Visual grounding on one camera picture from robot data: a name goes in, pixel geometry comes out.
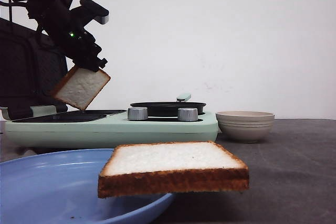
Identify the blue plate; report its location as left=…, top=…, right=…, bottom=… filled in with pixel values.
left=1, top=149, right=174, bottom=223

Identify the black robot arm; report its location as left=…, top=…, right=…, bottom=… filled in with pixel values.
left=1, top=0, right=109, bottom=72

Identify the mint green breakfast maker base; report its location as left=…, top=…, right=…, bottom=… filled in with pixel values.
left=4, top=110, right=218, bottom=149

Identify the silver right knob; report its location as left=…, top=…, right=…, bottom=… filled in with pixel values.
left=177, top=108, right=198, bottom=122

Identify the silver left knob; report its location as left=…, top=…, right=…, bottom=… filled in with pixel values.
left=128, top=107, right=148, bottom=121

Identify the grey table cloth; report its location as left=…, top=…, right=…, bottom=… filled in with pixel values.
left=1, top=119, right=335, bottom=223

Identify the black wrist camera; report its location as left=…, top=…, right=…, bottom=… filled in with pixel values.
left=70, top=0, right=109, bottom=32

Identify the silver knob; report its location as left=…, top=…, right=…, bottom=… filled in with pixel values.
left=128, top=107, right=148, bottom=121
left=177, top=108, right=198, bottom=122

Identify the white bread slice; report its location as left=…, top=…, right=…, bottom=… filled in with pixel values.
left=98, top=141, right=249, bottom=198
left=50, top=66, right=111, bottom=111

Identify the black frying pan green handle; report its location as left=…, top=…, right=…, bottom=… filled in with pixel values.
left=130, top=93, right=206, bottom=117

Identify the mint green breakfast maker lid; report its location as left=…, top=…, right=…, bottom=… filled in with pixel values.
left=1, top=19, right=68, bottom=120

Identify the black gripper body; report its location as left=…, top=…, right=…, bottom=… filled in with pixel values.
left=40, top=8, right=107, bottom=72

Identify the beige ribbed bowl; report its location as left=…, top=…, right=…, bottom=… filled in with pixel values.
left=216, top=111, right=275, bottom=143

